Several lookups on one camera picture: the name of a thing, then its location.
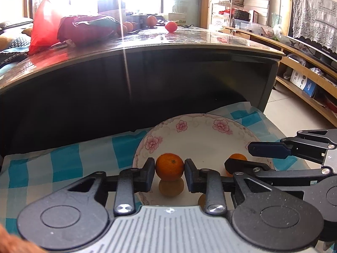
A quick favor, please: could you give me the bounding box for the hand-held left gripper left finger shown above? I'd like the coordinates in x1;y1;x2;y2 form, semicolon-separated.
67;157;156;216

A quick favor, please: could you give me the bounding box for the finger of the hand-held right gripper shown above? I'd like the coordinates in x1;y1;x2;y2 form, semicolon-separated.
224;159;333;188
248;130;337;164

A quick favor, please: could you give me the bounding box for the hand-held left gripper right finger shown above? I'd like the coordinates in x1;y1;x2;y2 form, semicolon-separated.
184;158;275;215

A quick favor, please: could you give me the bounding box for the white floral plate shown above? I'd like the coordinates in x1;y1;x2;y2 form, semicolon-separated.
132;113;276;207

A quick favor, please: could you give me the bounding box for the blue cardboard box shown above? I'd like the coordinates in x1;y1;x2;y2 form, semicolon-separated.
303;80;317;97

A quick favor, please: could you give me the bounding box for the white cardboard box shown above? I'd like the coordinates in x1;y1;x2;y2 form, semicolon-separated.
290;70;307;89

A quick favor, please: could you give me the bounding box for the blue white checkered cloth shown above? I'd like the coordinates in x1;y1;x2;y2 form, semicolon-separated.
0;101;312;243

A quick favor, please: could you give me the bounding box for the wooden media shelf unit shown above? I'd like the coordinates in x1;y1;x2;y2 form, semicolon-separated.
218;26;337;127

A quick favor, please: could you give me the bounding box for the dark glass-topped coffee table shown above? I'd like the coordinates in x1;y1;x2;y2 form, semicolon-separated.
0;24;286;159

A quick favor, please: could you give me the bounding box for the black television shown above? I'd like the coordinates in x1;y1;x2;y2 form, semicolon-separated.
288;0;337;70

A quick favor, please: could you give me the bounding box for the clear plastic bag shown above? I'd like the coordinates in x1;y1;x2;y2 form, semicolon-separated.
272;24;285;39

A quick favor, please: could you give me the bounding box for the dark woven basket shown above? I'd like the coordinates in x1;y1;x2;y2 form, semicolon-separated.
233;9;250;22

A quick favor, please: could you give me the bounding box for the white lace cloth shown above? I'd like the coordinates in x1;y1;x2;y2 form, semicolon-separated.
292;0;337;48

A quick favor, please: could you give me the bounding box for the brown fuzzy cloth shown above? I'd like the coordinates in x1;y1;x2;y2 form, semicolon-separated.
0;223;43;253

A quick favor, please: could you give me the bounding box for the dark red cloth bag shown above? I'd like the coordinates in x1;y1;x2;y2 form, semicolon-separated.
57;14;125;46

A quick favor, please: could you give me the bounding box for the red plastic bag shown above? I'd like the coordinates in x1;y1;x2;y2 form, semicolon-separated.
28;0;69;56

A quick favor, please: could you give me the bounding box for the sofa with cushions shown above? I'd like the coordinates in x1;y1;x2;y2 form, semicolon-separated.
0;18;34;67

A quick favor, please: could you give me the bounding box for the white wire rack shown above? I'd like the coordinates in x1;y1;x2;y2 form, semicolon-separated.
210;0;251;29

